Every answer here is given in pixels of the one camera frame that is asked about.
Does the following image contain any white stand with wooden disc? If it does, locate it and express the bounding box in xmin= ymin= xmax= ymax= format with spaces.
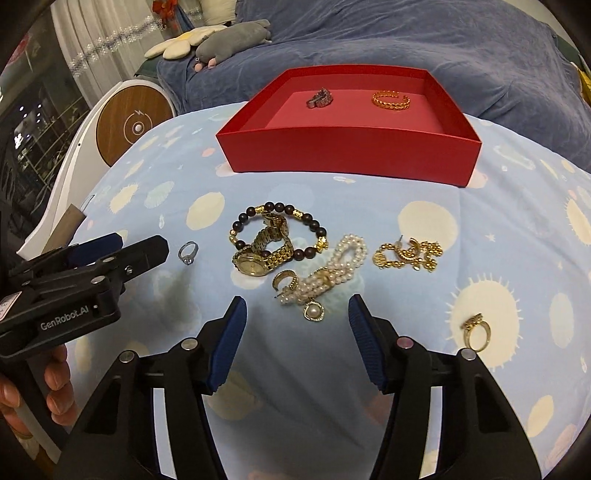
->
xmin=18 ymin=76 xmax=178 ymax=259

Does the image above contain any pearl bracelet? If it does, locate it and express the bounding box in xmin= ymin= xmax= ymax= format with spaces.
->
xmin=277 ymin=234 xmax=369 ymax=308

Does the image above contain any person's left hand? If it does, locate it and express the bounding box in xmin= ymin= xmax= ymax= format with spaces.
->
xmin=0 ymin=345 xmax=71 ymax=439

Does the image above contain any gold ring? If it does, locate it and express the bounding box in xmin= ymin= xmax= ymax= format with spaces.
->
xmin=462 ymin=313 xmax=491 ymax=354

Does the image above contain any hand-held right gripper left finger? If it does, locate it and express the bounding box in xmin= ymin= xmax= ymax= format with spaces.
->
xmin=53 ymin=295 xmax=248 ymax=480

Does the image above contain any sofa with blue cover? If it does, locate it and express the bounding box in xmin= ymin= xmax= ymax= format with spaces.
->
xmin=157 ymin=0 xmax=583 ymax=131

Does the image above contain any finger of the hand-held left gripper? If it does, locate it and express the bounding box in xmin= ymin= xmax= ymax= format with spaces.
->
xmin=17 ymin=232 xmax=124 ymax=278
xmin=9 ymin=234 xmax=170 ymax=297

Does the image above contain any gold stud earring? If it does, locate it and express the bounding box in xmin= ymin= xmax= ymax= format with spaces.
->
xmin=373 ymin=237 xmax=416 ymax=271

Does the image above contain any gold chain cuff bracelet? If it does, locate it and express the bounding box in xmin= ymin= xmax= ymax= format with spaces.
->
xmin=372 ymin=91 xmax=411 ymax=112

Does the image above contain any gold wristwatch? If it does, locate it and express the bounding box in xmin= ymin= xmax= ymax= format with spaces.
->
xmin=232 ymin=215 xmax=294 ymax=278

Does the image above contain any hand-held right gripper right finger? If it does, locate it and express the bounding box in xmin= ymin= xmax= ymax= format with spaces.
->
xmin=348 ymin=294 xmax=541 ymax=480

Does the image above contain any gold chain earring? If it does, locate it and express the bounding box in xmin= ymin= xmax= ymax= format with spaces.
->
xmin=409 ymin=237 xmax=444 ymax=274

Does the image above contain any silver gemstone ring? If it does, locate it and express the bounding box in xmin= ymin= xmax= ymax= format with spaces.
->
xmin=178 ymin=241 xmax=200 ymax=267

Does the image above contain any light blue printed tablecloth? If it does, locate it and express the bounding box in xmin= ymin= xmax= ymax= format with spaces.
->
xmin=69 ymin=99 xmax=591 ymax=480

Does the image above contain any flower shaped pillow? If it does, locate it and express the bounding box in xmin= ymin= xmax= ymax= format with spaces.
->
xmin=144 ymin=31 xmax=227 ymax=60

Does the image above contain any white plush cow pillow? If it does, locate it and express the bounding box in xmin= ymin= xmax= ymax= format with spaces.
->
xmin=201 ymin=0 xmax=244 ymax=19

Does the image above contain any yellow foil cushion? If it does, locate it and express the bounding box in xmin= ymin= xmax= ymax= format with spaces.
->
xmin=574 ymin=64 xmax=591 ymax=101

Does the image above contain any red cardboard box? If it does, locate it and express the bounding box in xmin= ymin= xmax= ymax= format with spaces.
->
xmin=216 ymin=66 xmax=483 ymax=189

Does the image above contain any pearl pendant earring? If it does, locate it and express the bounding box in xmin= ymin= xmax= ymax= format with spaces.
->
xmin=302 ymin=300 xmax=326 ymax=325

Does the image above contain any white sheer curtain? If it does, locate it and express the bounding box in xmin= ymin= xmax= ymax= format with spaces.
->
xmin=51 ymin=0 xmax=185 ymax=108

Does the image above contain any grey plush toy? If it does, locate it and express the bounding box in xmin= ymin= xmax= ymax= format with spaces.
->
xmin=194 ymin=19 xmax=273 ymax=72

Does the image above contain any gold hoop earring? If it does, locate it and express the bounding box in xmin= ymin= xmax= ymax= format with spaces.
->
xmin=273 ymin=270 xmax=298 ymax=296

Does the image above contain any dark beaded bracelet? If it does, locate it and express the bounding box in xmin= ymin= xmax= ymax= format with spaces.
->
xmin=229 ymin=202 xmax=329 ymax=259

